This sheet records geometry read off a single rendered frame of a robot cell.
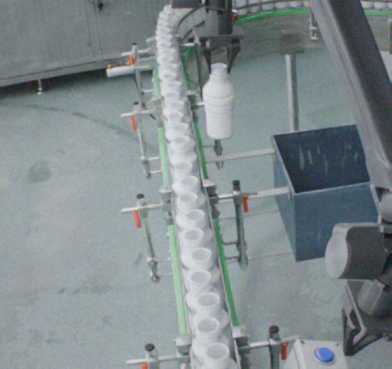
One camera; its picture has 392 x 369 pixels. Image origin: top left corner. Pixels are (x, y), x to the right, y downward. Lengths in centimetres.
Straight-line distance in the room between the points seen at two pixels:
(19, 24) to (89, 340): 248
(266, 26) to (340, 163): 90
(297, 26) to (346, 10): 199
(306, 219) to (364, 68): 97
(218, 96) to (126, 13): 309
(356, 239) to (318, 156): 121
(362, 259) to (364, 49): 25
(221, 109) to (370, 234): 71
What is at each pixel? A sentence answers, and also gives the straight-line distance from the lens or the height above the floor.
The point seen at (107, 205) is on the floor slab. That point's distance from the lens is 347.
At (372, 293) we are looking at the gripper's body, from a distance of 91.
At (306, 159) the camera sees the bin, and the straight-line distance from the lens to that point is 203.
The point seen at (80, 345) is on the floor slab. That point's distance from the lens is 275.
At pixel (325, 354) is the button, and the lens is 108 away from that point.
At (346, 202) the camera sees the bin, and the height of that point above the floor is 90.
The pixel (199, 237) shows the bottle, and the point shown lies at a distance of 128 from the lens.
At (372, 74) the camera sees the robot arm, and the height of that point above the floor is 157.
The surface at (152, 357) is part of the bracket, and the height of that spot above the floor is 109.
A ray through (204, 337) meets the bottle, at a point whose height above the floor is 115.
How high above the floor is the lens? 192
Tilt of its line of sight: 32 degrees down
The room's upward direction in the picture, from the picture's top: 7 degrees counter-clockwise
